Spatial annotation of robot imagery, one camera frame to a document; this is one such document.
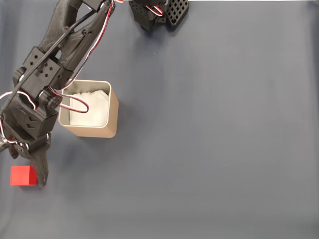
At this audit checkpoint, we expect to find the red cube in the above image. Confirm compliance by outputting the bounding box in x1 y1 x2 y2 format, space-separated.
9 165 38 187

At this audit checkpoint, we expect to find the tan metal box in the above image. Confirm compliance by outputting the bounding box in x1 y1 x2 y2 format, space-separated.
57 79 120 138

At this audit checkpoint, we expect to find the white tissue padding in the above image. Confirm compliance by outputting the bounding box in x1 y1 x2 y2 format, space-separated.
69 89 111 126

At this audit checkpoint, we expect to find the red white black servo wire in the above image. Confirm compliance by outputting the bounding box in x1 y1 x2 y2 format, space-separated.
0 0 125 145
146 3 164 18

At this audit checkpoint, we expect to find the black camera cable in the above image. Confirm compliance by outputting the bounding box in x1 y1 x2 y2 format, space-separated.
0 4 105 113

